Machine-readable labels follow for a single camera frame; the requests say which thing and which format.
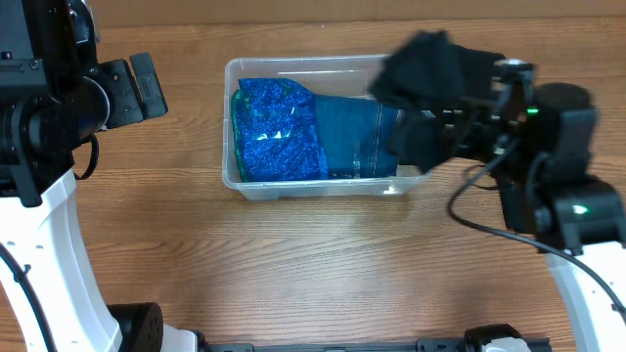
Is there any large black garment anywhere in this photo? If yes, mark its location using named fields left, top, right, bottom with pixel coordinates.
left=369, top=31, right=506, bottom=173

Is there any dark teal garment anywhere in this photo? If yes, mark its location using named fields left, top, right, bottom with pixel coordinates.
left=315, top=95, right=399, bottom=179

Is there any sparkly blue garment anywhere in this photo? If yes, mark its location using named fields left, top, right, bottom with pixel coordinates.
left=231, top=78, right=329, bottom=182

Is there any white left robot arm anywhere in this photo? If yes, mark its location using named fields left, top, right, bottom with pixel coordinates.
left=1, top=0, right=206, bottom=352

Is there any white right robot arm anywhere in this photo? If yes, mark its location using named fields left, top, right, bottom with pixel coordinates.
left=447, top=59, right=625, bottom=351

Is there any clear plastic storage bin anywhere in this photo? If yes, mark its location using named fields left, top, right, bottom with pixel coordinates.
left=222, top=54, right=430, bottom=200

